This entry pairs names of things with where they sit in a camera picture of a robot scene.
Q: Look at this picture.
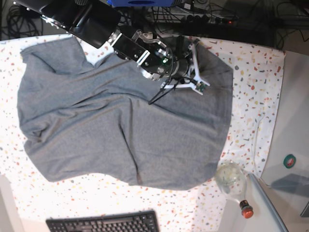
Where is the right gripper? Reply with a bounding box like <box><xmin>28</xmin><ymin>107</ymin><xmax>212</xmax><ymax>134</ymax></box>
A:
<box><xmin>136</xmin><ymin>30</ymin><xmax>189</xmax><ymax>81</ymax></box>

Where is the grey t-shirt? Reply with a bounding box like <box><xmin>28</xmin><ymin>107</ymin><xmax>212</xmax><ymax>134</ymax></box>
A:
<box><xmin>17</xmin><ymin>38</ymin><xmax>233</xmax><ymax>190</ymax></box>

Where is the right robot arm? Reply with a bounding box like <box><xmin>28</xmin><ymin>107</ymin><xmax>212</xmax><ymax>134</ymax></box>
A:
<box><xmin>17</xmin><ymin>0</ymin><xmax>192</xmax><ymax>80</ymax></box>

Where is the black power strip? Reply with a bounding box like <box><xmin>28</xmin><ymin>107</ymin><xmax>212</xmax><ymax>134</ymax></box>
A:
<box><xmin>181</xmin><ymin>14</ymin><xmax>238</xmax><ymax>25</ymax></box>

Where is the terrazzo patterned tablecloth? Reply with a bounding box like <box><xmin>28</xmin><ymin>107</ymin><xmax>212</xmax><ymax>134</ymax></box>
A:
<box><xmin>0</xmin><ymin>34</ymin><xmax>285</xmax><ymax>232</ymax></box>

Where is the clear bottle with orange cap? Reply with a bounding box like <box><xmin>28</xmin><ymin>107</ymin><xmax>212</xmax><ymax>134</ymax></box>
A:
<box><xmin>214</xmin><ymin>161</ymin><xmax>254</xmax><ymax>219</ymax></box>

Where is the black keyboard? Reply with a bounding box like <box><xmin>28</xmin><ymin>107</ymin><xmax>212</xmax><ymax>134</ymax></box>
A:
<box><xmin>46</xmin><ymin>211</ymin><xmax>160</xmax><ymax>232</ymax></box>

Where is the green tape roll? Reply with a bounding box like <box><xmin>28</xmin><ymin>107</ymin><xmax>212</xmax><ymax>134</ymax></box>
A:
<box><xmin>283</xmin><ymin>154</ymin><xmax>296</xmax><ymax>169</ymax></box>

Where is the grey metal bar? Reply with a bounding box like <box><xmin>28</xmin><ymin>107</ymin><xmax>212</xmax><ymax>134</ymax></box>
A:
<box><xmin>248</xmin><ymin>174</ymin><xmax>288</xmax><ymax>232</ymax></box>

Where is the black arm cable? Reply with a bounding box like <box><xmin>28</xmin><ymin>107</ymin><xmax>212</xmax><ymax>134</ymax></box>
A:
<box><xmin>148</xmin><ymin>79</ymin><xmax>184</xmax><ymax>105</ymax></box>

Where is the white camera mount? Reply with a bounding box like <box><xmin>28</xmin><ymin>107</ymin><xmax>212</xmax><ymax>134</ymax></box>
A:
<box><xmin>160</xmin><ymin>39</ymin><xmax>210</xmax><ymax>95</ymax></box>

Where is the black cable bundle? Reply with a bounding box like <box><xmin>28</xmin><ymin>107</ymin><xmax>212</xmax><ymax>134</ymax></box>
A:
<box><xmin>1</xmin><ymin>4</ymin><xmax>44</xmax><ymax>39</ymax></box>

